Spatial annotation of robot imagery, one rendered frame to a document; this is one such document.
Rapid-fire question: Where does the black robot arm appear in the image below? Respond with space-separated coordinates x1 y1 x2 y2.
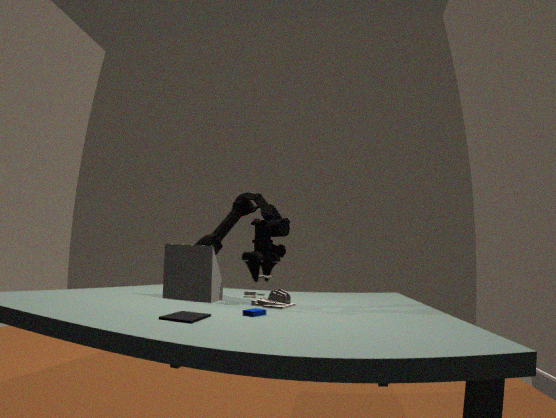
194 192 290 258

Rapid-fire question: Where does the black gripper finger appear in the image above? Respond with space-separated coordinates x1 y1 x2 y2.
244 261 264 282
261 262 278 282

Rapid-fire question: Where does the blue flat block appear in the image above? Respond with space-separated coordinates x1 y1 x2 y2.
242 308 266 317

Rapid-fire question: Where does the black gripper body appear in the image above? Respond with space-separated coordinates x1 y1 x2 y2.
241 237 280 262

